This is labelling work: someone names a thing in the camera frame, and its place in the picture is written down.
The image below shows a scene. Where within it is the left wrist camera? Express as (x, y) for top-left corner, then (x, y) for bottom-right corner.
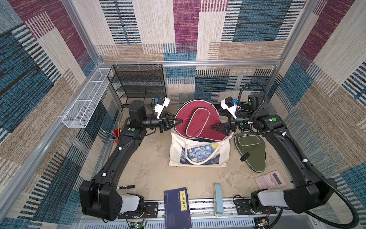
(154, 97), (170, 118)

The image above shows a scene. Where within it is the blue paddle case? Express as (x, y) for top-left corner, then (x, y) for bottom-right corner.
(194, 138), (215, 143)

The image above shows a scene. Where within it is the pink calculator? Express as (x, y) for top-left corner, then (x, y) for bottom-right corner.
(255, 171), (286, 189)

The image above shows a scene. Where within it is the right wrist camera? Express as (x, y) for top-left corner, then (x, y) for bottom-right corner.
(220, 97), (240, 119)

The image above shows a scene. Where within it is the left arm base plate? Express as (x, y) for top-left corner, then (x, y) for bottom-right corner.
(117, 202), (159, 220)

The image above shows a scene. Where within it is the white wire basket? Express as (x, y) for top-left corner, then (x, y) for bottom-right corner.
(62, 68), (110, 128)

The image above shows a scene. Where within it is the green paddle case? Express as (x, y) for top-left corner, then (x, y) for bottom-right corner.
(234, 132), (266, 173)

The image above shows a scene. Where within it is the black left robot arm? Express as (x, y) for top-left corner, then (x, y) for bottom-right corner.
(79, 97), (183, 223)

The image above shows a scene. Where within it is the dark blue book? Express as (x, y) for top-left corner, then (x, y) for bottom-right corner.
(164, 188), (192, 229)

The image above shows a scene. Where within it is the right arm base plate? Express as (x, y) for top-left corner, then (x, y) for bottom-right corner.
(233, 198), (277, 216)

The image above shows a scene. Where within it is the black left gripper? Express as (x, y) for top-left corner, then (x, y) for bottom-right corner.
(140, 113), (183, 135)

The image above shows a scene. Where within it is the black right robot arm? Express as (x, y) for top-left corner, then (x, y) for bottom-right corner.
(212, 84), (359, 229)

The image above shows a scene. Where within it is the white canvas tote bag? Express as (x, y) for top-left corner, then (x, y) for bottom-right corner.
(169, 132), (233, 168)

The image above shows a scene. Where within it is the black mesh shelf rack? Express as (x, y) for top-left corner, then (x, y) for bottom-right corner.
(108, 65), (167, 108)

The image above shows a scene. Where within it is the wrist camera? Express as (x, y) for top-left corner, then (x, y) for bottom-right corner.
(220, 97), (240, 119)
(154, 97), (170, 118)

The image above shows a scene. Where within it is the black marker pen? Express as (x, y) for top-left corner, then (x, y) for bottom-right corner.
(116, 185), (135, 190)

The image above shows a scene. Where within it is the light blue eraser block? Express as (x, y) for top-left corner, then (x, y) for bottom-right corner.
(213, 183), (224, 216)

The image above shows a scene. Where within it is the maroon paddle case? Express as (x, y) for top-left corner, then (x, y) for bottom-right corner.
(174, 100), (226, 141)

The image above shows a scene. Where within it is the red metal pencil bucket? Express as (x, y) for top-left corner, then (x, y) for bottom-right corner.
(111, 128), (120, 141)

